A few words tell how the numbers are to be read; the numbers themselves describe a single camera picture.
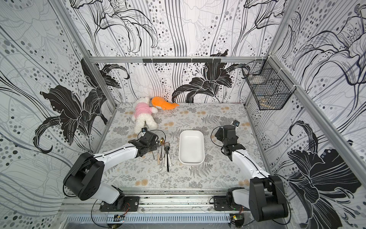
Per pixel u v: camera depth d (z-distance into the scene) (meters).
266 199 0.40
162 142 0.95
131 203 0.73
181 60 0.95
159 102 1.12
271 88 0.84
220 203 0.72
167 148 0.93
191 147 0.93
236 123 0.75
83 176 0.44
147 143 0.70
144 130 0.81
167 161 0.88
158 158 0.90
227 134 0.66
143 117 1.01
